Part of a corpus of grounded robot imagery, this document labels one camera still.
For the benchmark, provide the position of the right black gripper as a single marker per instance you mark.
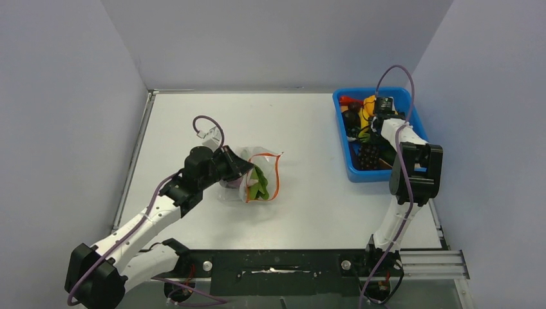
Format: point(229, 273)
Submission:
point(375, 136)

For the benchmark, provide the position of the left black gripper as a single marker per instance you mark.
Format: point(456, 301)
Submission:
point(237, 165)

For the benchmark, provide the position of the purple eggplant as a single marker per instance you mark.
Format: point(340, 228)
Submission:
point(233, 184)

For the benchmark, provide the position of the dark purple plum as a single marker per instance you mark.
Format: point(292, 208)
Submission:
point(351, 119)

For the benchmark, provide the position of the clear zip bag orange zipper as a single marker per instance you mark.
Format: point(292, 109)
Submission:
point(267, 161)

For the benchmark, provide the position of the green leafy vegetable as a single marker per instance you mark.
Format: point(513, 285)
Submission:
point(257, 185)

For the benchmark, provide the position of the yellow banana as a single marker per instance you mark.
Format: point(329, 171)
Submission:
point(365, 118)

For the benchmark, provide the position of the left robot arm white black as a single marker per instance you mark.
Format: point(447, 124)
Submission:
point(100, 275)

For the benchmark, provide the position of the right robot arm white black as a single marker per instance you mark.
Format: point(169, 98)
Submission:
point(414, 180)

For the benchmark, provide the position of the yellow bell pepper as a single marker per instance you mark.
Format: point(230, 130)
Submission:
point(369, 104)

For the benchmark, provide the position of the orange carrot toy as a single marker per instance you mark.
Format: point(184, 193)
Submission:
point(364, 136)

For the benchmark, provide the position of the purple grapes bunch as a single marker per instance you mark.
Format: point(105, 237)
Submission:
point(368, 157)

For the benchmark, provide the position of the red chili pepper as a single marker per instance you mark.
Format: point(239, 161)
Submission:
point(346, 101)

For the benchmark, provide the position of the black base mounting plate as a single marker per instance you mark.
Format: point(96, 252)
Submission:
point(291, 272)

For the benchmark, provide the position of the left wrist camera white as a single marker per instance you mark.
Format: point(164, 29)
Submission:
point(211, 138)

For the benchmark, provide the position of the aluminium table edge rail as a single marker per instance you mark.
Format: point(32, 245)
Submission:
point(134, 158)

